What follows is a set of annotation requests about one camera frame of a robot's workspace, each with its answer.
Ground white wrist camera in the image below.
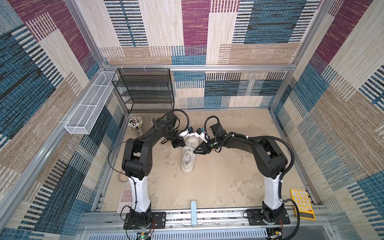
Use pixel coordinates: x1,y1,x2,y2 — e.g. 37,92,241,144
179,126,195,138
194,128,209,143

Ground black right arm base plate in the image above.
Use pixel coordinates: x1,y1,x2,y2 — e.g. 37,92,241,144
243,208,291,226

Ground yellow calculator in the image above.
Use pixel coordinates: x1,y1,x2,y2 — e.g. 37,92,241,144
290,189,316,221

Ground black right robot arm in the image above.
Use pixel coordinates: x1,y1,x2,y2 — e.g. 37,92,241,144
194,124,288,224

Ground light blue handle bar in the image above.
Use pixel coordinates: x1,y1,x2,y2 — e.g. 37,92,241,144
191,201,198,226

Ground black wire mesh shelf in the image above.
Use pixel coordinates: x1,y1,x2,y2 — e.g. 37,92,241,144
112,68,175,114

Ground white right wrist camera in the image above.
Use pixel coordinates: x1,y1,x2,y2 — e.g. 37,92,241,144
194,128,209,143

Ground white canvas sneaker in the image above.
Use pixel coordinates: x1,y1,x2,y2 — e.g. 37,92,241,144
181,136,200,174

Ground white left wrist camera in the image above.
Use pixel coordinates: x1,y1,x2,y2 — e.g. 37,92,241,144
179,126,195,138

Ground pink white flat device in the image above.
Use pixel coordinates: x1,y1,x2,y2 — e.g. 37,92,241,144
117,188,133,214

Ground clear tube of coloured pencils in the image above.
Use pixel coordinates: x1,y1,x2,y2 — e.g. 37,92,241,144
128,117,146,137

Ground white wire mesh basket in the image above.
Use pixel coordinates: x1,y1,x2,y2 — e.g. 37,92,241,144
65,72,115,135

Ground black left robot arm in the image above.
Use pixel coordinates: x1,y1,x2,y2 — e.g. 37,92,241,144
122,109,190,226

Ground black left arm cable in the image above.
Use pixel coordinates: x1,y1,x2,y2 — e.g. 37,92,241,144
160,108,190,133

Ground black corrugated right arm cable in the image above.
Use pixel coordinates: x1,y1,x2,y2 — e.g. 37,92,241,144
203,115,296,182

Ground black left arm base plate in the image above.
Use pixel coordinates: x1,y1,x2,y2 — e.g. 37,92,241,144
123,212,167,230

